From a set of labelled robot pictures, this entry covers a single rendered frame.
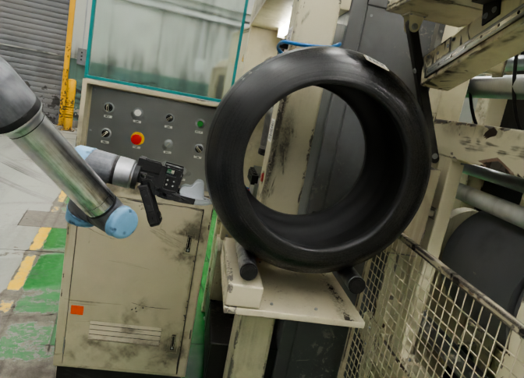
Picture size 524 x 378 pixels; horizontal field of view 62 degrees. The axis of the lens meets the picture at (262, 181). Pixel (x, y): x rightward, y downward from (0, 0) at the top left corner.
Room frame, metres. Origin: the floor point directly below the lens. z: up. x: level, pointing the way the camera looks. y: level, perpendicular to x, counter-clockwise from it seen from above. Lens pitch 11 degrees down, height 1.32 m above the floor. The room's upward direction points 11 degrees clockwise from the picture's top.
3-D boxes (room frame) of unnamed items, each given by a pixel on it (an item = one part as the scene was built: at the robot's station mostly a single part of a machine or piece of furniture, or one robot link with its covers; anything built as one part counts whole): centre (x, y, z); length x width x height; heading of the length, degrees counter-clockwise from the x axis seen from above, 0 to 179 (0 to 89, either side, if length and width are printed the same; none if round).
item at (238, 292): (1.18, 0.02, 0.84); 0.36 x 0.09 x 0.06; 9
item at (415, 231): (1.47, -0.46, 1.05); 0.20 x 0.15 x 0.30; 9
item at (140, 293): (1.84, 0.48, 0.63); 0.56 x 0.41 x 1.27; 99
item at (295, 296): (1.20, -0.12, 0.80); 0.37 x 0.36 x 0.02; 99
